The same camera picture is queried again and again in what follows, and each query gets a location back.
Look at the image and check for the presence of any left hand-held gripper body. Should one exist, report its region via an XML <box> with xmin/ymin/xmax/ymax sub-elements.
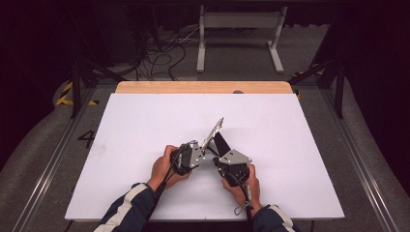
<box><xmin>171</xmin><ymin>139</ymin><xmax>208</xmax><ymax>177</ymax></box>

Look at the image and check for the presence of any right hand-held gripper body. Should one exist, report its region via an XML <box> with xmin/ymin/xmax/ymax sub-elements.
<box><xmin>213</xmin><ymin>148</ymin><xmax>253</xmax><ymax>189</ymax></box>

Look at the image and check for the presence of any person's right hand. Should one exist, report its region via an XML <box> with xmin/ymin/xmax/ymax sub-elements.
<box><xmin>220</xmin><ymin>162</ymin><xmax>262</xmax><ymax>217</ymax></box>

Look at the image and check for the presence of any person's left hand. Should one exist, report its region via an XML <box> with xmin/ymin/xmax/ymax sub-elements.
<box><xmin>149</xmin><ymin>144</ymin><xmax>193</xmax><ymax>191</ymax></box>

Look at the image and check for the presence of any white board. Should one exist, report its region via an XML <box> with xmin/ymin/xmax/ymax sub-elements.
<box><xmin>64</xmin><ymin>93</ymin><xmax>346</xmax><ymax>223</ymax></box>

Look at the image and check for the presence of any wooden table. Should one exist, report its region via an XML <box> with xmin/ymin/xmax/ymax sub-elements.
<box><xmin>114</xmin><ymin>80</ymin><xmax>295</xmax><ymax>96</ymax></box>

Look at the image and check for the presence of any black metal stand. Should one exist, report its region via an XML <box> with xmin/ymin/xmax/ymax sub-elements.
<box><xmin>66</xmin><ymin>9</ymin><xmax>128</xmax><ymax>120</ymax></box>
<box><xmin>287</xmin><ymin>57</ymin><xmax>348</xmax><ymax>120</ymax></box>

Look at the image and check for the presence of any white metal stand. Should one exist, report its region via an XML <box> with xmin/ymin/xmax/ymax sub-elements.
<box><xmin>195</xmin><ymin>5</ymin><xmax>289</xmax><ymax>74</ymax></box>

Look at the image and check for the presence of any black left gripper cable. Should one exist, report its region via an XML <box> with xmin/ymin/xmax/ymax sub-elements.
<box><xmin>154</xmin><ymin>143</ymin><xmax>191</xmax><ymax>209</ymax></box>

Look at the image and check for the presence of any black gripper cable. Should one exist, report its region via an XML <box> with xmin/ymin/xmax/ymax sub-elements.
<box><xmin>232</xmin><ymin>172</ymin><xmax>255</xmax><ymax>224</ymax></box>
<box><xmin>154</xmin><ymin>143</ymin><xmax>191</xmax><ymax>209</ymax></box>

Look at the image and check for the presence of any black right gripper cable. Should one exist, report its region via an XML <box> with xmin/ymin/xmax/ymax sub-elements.
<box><xmin>232</xmin><ymin>172</ymin><xmax>255</xmax><ymax>224</ymax></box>

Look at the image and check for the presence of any tangle of floor cables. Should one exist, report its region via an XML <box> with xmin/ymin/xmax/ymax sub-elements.
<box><xmin>133</xmin><ymin>27</ymin><xmax>201</xmax><ymax>82</ymax></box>

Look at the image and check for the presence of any aluminium floor rail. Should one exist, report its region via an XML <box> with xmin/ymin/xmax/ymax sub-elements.
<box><xmin>12</xmin><ymin>86</ymin><xmax>99</xmax><ymax>232</ymax></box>
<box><xmin>321</xmin><ymin>87</ymin><xmax>401</xmax><ymax>232</ymax></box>

